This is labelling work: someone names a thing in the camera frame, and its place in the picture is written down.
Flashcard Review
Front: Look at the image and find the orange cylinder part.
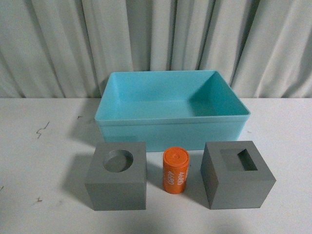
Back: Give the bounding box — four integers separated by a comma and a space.
163, 147, 190, 194

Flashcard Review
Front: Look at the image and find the gray cube with round recess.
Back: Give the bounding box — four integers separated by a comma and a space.
84, 142, 147, 211

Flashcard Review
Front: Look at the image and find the gray cube with rectangular recess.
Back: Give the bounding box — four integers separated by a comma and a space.
200, 141, 276, 210

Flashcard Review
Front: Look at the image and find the light blue plastic box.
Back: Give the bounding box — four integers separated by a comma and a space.
95, 70, 250, 152

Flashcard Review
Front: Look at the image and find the white pleated curtain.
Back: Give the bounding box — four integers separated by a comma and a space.
0, 0, 312, 98

